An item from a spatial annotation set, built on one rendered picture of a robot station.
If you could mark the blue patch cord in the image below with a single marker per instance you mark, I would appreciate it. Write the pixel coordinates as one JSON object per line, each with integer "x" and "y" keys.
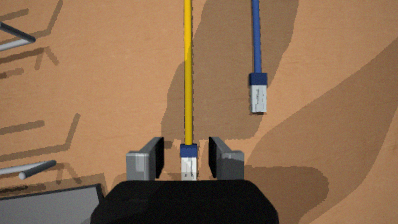
{"x": 256, "y": 36}

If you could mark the white and blue cable plug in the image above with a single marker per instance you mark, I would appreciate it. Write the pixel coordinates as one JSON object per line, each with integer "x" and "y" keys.
{"x": 188, "y": 154}

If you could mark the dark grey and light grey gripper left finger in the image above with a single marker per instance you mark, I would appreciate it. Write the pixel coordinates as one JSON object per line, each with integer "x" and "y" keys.
{"x": 148, "y": 162}

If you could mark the yellow cable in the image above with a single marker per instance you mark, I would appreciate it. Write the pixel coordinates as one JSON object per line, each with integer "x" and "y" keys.
{"x": 188, "y": 71}

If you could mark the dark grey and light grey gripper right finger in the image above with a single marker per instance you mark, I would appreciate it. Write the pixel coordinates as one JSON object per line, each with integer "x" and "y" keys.
{"x": 224, "y": 163}

